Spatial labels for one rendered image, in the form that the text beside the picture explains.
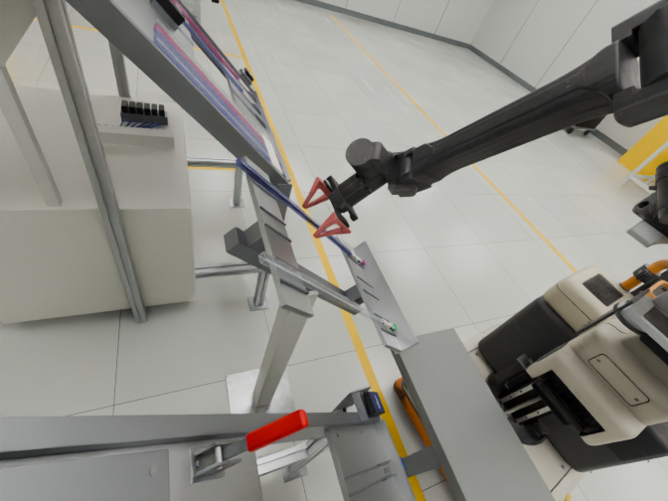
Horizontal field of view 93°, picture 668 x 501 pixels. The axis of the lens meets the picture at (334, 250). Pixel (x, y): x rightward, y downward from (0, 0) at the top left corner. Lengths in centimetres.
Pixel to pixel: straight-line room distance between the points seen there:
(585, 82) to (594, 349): 71
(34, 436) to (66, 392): 127
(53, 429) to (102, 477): 6
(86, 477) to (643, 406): 104
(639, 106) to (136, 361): 155
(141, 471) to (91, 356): 135
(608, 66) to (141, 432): 57
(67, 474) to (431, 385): 87
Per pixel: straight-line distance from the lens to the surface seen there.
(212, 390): 147
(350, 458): 61
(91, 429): 31
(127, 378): 152
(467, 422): 102
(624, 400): 109
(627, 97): 47
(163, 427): 34
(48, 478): 24
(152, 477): 27
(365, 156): 61
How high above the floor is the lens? 139
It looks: 45 degrees down
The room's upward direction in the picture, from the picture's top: 23 degrees clockwise
